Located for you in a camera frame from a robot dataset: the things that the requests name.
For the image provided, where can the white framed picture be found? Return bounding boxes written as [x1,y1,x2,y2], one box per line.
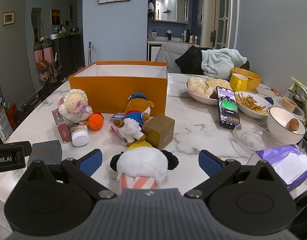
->
[68,3,76,22]

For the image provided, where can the panda plush yellow hat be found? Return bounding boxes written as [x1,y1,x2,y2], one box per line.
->
[110,140,179,196]

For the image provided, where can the black jacket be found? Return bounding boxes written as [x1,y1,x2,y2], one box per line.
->
[175,45,214,76]

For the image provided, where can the wavy wall mirror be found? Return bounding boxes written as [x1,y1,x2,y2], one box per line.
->
[31,7,45,43]

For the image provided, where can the yellow bowl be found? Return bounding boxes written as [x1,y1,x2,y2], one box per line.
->
[231,67,262,91]

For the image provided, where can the white glass-pane door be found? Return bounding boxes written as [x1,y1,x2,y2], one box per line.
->
[203,0,238,51]

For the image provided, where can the red cardboard box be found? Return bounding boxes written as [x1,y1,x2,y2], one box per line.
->
[4,102,19,131]

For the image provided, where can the small framed picture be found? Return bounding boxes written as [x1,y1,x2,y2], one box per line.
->
[3,11,15,26]

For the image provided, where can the orange cardboard box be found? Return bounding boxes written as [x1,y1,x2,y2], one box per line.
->
[69,61,168,117]

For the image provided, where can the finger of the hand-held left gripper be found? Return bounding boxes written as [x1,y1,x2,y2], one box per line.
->
[17,141,32,156]

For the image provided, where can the orange crochet fruit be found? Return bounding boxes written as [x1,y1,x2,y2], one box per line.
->
[88,112,105,131]

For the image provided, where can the black smartphone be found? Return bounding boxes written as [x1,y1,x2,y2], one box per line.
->
[216,86,241,127]

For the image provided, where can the white ribbed bowl black rim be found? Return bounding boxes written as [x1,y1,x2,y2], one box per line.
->
[267,107,306,146]

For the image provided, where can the clear glass plate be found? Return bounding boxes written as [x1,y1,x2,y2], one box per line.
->
[233,124,275,153]

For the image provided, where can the vanity counter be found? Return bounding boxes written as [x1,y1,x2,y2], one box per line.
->
[146,39,202,62]

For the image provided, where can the brown bear plush sailor outfit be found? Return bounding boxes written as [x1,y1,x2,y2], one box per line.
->
[111,93,155,146]

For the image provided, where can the dark grey box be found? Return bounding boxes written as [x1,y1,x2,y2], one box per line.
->
[27,140,63,167]

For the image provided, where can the white and blue carton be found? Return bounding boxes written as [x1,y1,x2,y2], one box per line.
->
[0,108,14,141]

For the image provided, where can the paper cup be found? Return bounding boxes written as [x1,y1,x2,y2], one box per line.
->
[282,97,297,113]

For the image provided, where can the grey padded jacket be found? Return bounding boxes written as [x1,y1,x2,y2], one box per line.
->
[154,42,194,74]

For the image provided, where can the rectangular wall mirror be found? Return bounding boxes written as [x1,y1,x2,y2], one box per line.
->
[154,0,190,24]

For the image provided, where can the yellow mug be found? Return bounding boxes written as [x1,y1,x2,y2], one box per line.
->
[229,73,248,92]

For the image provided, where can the dark cabinet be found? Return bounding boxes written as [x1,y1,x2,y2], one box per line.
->
[53,33,85,79]

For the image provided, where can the pink wallet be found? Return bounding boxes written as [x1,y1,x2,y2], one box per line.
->
[111,125,134,146]

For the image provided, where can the light blue fleece towel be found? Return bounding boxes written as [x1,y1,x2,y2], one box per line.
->
[201,48,248,79]

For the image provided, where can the white crochet rabbit doll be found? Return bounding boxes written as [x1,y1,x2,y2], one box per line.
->
[58,89,93,125]

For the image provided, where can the dark orange wall picture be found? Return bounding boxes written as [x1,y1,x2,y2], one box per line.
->
[50,9,61,26]

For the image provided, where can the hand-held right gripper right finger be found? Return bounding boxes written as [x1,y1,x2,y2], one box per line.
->
[183,149,279,199]

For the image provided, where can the pink bag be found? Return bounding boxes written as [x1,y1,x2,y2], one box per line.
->
[33,38,55,63]

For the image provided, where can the clear plastic container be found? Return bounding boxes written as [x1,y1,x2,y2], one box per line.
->
[273,97,307,123]

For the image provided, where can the white bowl of potato strips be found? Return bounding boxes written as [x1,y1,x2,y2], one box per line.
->
[234,91,273,120]

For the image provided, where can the purple tissue pack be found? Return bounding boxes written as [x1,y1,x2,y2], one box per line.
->
[254,144,307,192]

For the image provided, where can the fried potato strips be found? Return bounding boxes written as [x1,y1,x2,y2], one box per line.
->
[236,92,268,116]

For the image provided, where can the round steamed bun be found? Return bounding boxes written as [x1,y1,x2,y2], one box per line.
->
[187,77,208,91]

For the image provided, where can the white bowl of buns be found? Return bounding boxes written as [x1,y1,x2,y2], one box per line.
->
[185,76,234,106]

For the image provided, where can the brown cube box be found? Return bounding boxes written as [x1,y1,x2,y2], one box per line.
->
[143,114,175,149]

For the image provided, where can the floral white cream tube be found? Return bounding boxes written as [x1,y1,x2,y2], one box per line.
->
[70,124,89,147]

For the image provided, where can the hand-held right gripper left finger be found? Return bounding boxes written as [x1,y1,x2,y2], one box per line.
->
[25,149,117,200]

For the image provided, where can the small maroon box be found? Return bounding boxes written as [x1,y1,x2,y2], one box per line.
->
[52,108,73,144]

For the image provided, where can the green snack bag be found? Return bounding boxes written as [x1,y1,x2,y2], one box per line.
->
[288,76,307,101]

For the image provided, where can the flatbread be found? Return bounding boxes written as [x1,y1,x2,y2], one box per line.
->
[206,77,232,91]

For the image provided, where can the mop stick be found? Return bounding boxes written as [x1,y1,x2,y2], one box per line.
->
[87,41,93,67]

